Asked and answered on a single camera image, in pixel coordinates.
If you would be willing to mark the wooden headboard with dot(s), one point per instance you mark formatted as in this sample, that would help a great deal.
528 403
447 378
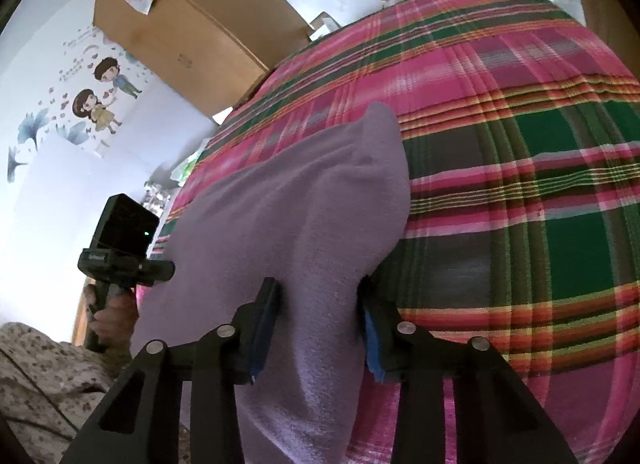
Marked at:
78 324

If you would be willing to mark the wooden wardrobe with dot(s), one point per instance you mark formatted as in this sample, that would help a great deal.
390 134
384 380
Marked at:
200 34

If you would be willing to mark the small white open box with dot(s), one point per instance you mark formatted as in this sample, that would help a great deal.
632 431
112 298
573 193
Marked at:
322 24

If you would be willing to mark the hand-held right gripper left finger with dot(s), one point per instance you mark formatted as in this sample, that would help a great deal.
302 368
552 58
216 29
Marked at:
265 331

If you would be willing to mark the cartoon children wall sticker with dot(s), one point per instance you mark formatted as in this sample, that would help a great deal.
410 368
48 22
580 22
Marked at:
95 104

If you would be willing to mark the purple fleece pants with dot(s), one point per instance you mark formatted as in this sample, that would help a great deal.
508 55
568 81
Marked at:
300 219

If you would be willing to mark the pink green plaid bed sheet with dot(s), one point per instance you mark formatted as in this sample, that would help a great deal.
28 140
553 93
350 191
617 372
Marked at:
500 169

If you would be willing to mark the person's left hand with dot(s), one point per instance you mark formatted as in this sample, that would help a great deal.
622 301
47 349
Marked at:
117 319

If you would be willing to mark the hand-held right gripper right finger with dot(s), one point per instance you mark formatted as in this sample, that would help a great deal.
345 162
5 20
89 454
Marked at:
374 341

